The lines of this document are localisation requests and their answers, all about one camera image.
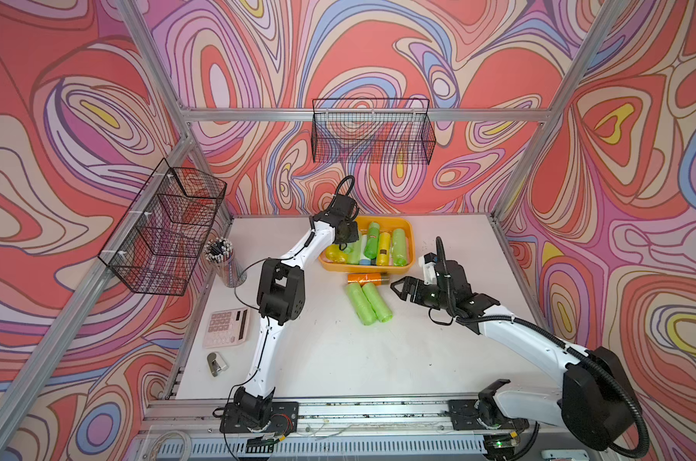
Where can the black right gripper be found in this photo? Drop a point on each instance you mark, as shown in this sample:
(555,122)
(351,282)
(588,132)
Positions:
(408,289)

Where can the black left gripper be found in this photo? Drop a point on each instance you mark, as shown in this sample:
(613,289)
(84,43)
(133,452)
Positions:
(353,225)

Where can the light green roll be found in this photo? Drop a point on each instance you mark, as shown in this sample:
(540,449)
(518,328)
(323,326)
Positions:
(360,304)
(380,307)
(399,248)
(353,253)

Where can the green roll with label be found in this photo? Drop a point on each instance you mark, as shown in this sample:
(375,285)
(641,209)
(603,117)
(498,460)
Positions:
(372,240)

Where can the orange plastic storage box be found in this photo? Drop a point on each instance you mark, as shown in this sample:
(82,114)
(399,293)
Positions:
(388,224)

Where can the green yellow trash bag roll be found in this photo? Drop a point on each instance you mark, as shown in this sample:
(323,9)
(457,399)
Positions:
(383,254)

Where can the white blue trash bag roll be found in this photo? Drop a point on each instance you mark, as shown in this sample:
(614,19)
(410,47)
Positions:
(364,259)

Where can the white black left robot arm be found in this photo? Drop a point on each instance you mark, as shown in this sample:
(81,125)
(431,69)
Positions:
(281,297)

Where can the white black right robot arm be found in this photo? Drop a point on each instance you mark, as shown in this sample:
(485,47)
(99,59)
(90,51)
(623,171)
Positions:
(592,396)

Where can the cup of pens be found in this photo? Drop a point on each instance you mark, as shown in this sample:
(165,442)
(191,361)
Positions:
(221,253)

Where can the pink calculator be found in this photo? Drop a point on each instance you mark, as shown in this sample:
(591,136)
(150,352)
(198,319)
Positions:
(226,328)

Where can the small grey stapler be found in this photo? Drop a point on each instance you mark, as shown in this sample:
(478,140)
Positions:
(216,364)

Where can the black wire basket back wall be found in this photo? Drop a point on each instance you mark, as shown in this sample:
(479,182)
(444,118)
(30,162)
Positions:
(381,130)

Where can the black wire basket wall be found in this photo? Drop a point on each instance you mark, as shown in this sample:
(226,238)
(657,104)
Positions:
(381,130)
(155,249)

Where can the black wire basket left wall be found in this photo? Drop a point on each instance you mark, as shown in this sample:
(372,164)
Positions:
(155,249)

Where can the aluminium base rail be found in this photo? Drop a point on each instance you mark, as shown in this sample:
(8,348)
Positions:
(403,415)

